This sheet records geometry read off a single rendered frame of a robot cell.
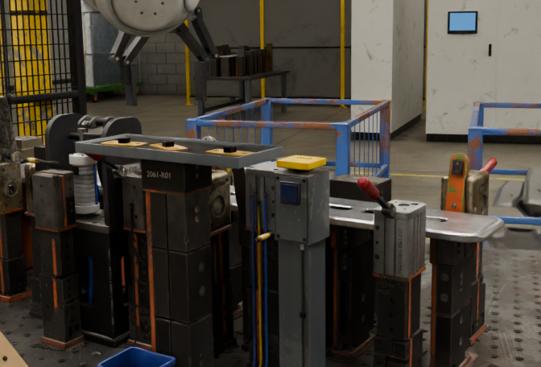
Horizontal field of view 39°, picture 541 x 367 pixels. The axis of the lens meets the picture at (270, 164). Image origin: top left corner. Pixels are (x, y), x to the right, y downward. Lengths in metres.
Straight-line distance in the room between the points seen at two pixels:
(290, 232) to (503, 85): 8.29
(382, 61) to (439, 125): 1.04
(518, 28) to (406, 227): 8.17
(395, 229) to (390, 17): 8.20
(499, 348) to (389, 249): 0.47
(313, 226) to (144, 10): 0.58
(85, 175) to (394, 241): 0.71
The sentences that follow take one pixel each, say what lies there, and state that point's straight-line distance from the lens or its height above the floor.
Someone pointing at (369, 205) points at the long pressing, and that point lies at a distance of 1.63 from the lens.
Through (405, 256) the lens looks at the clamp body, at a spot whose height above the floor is 0.98.
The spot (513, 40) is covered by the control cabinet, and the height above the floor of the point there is 1.21.
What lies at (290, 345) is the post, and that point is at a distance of 1.31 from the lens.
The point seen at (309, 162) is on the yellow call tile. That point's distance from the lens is 1.21.
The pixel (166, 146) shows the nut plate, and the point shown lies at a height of 1.16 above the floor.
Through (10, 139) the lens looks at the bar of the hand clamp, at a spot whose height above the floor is 1.11.
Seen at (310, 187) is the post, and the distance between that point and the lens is 1.21.
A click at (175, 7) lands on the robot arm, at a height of 1.39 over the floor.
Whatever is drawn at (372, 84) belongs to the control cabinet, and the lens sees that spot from 9.54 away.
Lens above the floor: 1.37
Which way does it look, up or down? 10 degrees down
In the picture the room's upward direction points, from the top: 1 degrees counter-clockwise
